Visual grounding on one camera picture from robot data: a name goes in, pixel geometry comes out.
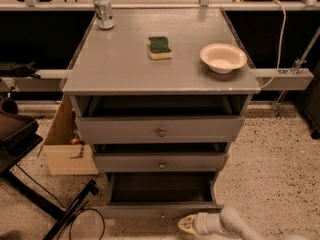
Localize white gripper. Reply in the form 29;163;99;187
178;212;221;235

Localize grey bottom drawer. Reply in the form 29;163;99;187
98;172;222;219

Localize grey drawer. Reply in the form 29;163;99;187
94;143;228;172
98;172;222;219
72;95;246;144

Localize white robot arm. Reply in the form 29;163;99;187
178;207;266;240

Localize grey middle drawer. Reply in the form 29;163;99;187
94;143;228;172

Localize grey wooden drawer cabinet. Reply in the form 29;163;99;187
62;7;262;178

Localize grey top drawer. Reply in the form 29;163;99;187
72;95;246;144

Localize cardboard box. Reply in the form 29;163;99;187
43;96;98;175

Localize white bowl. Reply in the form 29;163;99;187
200;43;247;74

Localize green yellow sponge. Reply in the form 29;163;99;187
148;36;172;60

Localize black chair base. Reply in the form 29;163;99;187
0;102;105;240

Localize crushed silver can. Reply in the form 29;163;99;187
94;0;114;30

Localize black floor cable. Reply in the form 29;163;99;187
14;163;106;240

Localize grey metal rail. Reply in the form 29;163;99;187
0;68;314;93

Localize black cloth on rail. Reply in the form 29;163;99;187
0;62;41;79

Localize white cable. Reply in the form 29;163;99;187
259;0;288;90

